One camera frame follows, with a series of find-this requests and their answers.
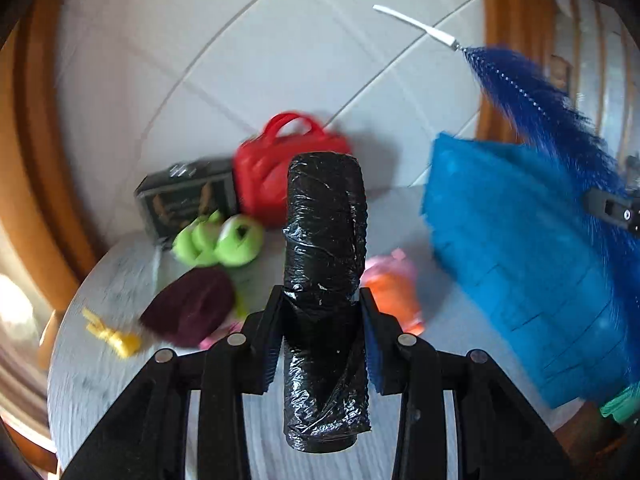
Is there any pink pig plush orange dress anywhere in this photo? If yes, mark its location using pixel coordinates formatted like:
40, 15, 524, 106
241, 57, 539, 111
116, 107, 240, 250
361, 249, 426, 336

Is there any wooden chair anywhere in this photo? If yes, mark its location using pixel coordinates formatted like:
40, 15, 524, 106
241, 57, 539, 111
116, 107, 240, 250
0, 0, 111, 376
480, 0, 640, 161

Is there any yellow toy piece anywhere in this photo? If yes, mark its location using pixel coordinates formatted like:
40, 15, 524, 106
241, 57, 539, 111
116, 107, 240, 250
82, 307, 143, 358

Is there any small pink item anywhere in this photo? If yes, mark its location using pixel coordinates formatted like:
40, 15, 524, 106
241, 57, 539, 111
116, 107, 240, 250
199, 320, 246, 351

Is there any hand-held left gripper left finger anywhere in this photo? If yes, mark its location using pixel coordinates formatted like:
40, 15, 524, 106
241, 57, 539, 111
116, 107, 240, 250
60, 285, 288, 480

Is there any green plush toy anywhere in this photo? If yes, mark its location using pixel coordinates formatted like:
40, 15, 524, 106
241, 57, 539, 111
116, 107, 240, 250
171, 210, 266, 268

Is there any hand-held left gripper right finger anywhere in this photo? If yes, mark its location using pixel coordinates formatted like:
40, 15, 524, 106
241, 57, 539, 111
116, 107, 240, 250
360, 287, 576, 480

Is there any grey cloth covered desktop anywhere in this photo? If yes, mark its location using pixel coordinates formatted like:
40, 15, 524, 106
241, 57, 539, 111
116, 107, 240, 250
47, 185, 601, 480

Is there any blue storage basket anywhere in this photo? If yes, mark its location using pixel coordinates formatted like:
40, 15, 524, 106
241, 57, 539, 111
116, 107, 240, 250
421, 131, 633, 411

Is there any green crumpled item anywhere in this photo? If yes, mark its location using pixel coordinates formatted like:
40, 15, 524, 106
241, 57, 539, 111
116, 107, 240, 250
599, 385, 640, 423

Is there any blue feather duster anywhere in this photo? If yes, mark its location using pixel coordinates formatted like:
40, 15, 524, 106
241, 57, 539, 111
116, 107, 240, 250
372, 4, 640, 386

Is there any black trash bag roll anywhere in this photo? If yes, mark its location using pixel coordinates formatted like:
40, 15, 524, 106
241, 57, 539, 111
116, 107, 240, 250
281, 151, 373, 453

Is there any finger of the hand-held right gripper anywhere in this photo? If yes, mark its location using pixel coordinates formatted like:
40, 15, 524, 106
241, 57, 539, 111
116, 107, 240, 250
582, 187, 640, 235

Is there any dark printed box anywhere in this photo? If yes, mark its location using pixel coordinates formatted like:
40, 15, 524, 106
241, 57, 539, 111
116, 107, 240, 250
134, 157, 238, 251

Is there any red plastic carry case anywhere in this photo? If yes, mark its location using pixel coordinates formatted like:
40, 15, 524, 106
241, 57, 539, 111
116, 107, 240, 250
232, 112, 353, 228

